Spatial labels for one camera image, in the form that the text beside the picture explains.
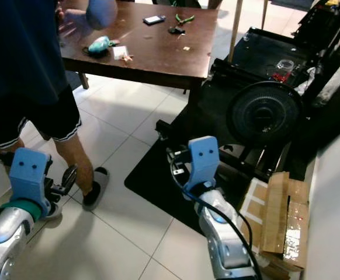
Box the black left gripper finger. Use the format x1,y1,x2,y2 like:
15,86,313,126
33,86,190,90
59,165,79,190

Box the person's right hand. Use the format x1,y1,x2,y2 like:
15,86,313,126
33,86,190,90
58,9,92,43

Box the black floor mat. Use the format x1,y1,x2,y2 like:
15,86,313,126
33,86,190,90
123,117,252,234

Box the black round floor fan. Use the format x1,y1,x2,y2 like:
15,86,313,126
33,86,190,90
225,82,305,146

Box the dark brown wooden table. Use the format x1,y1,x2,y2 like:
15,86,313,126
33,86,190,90
59,0,220,106

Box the flattened cardboard pieces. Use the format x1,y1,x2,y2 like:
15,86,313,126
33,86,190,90
240,172,311,272

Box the white card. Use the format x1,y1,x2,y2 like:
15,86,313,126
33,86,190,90
113,45,130,59

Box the person in dark clothes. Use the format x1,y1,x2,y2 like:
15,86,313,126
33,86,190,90
0,0,111,212

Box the glass jar with red contents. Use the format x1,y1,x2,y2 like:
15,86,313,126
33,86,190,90
274,59,296,83

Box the black smartphone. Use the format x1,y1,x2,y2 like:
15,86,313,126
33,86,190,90
143,15,166,26

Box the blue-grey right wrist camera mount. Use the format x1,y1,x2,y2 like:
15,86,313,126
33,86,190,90
185,136,220,190

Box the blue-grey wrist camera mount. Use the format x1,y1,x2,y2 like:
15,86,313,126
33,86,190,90
185,136,220,190
9,148,52,205

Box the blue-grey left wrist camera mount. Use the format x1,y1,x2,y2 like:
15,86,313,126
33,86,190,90
9,148,52,205

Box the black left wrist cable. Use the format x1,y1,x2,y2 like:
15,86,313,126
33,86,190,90
0,153,19,167

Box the teal plush keychain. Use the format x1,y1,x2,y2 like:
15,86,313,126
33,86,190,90
87,35,113,57

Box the green handled tool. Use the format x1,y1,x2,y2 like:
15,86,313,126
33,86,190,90
173,13,196,25

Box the black metal equipment frame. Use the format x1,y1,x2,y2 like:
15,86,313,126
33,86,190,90
217,0,340,88

